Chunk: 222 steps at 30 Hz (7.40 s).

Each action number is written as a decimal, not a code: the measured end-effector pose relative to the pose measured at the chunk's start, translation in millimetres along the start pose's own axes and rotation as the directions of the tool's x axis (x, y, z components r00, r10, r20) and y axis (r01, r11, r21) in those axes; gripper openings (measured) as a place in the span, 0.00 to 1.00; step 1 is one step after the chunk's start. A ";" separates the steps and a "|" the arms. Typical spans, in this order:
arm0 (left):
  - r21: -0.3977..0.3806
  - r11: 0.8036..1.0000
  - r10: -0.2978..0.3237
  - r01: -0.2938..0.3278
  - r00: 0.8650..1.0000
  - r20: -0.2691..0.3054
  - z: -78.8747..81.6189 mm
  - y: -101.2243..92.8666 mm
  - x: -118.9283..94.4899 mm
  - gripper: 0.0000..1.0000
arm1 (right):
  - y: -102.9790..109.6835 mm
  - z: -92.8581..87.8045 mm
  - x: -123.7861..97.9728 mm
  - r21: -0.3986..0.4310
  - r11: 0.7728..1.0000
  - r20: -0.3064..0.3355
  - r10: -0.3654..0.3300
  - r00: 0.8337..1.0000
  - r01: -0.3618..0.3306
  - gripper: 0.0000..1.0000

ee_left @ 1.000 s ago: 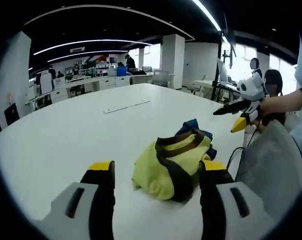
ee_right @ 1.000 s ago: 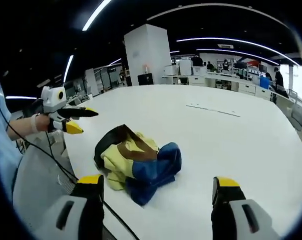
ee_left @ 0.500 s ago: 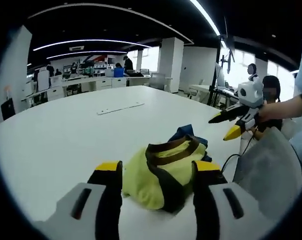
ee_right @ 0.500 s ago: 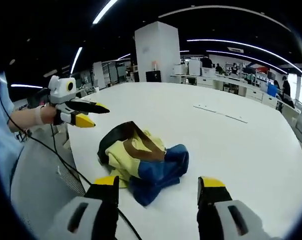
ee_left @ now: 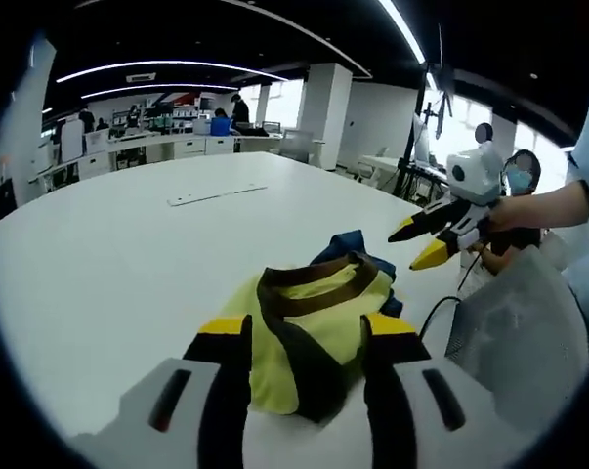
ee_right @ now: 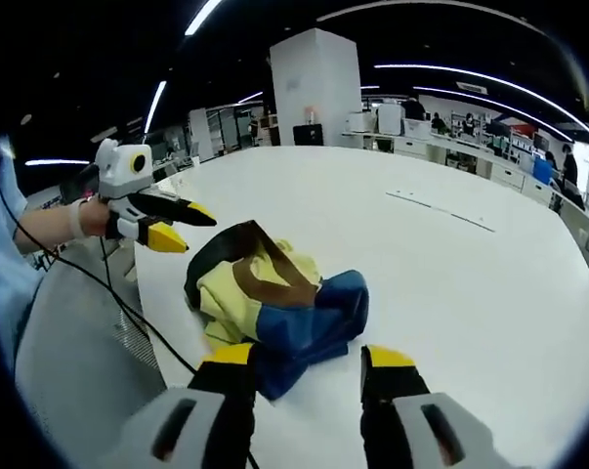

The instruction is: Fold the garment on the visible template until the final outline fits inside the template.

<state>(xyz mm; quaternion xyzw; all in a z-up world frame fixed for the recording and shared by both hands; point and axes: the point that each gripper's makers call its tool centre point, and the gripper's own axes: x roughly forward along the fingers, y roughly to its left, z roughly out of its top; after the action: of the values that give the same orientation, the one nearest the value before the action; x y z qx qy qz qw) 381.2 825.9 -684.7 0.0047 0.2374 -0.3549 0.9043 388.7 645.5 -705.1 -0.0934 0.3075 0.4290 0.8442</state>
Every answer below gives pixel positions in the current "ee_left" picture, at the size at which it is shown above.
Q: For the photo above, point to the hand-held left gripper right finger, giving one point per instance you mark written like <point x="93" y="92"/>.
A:
<point x="421" y="430"/>

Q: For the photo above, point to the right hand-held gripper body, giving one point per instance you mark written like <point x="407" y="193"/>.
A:
<point x="475" y="176"/>

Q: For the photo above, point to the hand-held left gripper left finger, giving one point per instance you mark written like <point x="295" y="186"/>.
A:
<point x="186" y="420"/>

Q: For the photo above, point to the yellow garment with brown collar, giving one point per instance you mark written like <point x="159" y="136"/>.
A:
<point x="318" y="337"/>

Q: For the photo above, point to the person's right hand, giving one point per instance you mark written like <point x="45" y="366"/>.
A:
<point x="504" y="215"/>

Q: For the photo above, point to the black tripod stand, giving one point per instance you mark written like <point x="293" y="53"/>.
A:
<point x="413" y="137"/>

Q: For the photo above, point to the grey mesh chair back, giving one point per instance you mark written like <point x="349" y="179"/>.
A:
<point x="514" y="327"/>

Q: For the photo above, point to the white square pillar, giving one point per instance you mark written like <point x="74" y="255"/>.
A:
<point x="325" y="117"/>

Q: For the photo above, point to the white flat table strip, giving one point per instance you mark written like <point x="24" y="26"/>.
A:
<point x="216" y="195"/>

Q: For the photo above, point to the white cabinet row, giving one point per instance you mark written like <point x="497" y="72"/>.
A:
<point x="177" y="146"/>

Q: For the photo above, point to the black chair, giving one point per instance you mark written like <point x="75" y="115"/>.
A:
<point x="2" y="200"/>

